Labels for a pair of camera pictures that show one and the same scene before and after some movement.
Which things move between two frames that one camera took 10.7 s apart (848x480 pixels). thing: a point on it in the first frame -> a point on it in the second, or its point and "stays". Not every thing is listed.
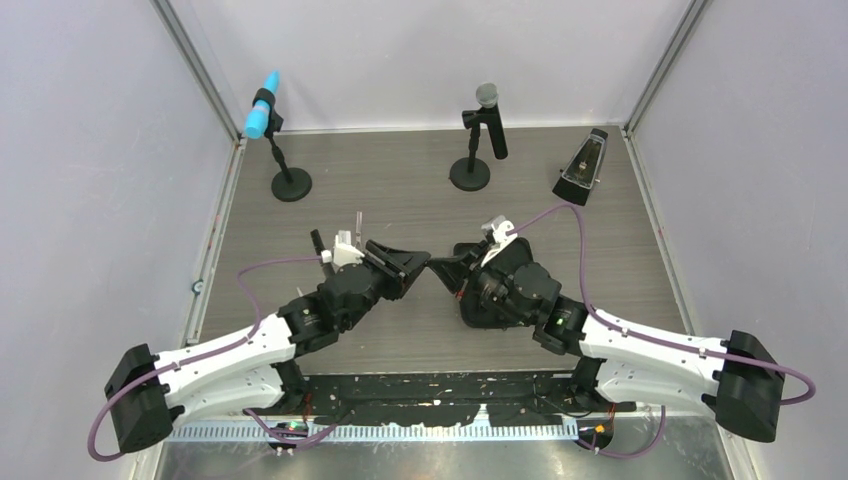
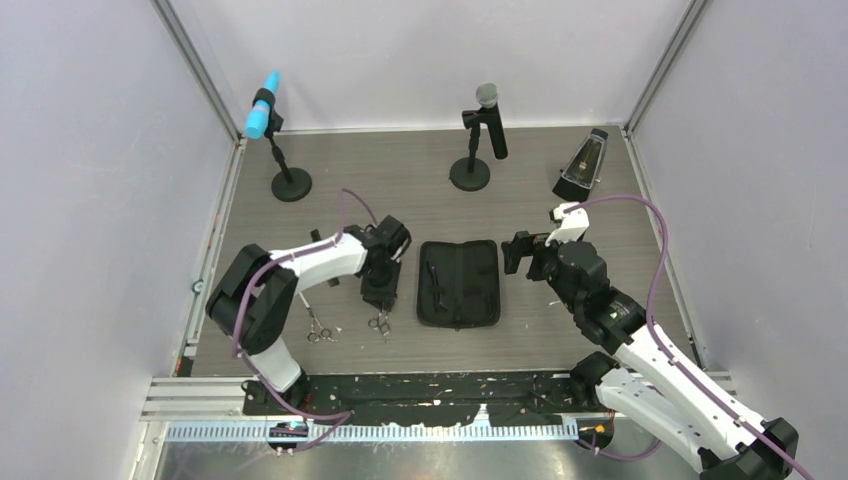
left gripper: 399,270 -> 377,296
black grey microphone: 487,95 stays
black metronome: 582,172 stays
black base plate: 443,400 stays
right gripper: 456,272 -> 526,244
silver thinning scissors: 359,225 -> 380,322
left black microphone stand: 291,184 stays
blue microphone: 256,122 stays
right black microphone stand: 469,174 stays
